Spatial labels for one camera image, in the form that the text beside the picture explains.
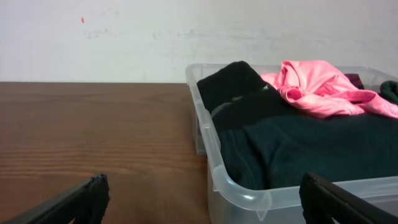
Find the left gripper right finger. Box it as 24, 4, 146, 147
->
299, 173, 397, 224

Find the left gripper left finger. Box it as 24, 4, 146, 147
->
3, 174, 110, 224

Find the dark navy garment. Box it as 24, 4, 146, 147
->
219, 114, 397, 190

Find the coral pink shirt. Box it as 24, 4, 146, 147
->
260, 60, 397, 119

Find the black garment with band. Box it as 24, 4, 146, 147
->
197, 61, 300, 133

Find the dark green garment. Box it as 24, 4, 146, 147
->
379, 80, 398, 105

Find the red plaid flannel shirt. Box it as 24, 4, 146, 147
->
345, 73, 364, 90

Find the clear plastic storage bin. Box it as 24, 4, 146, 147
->
185, 63, 397, 224

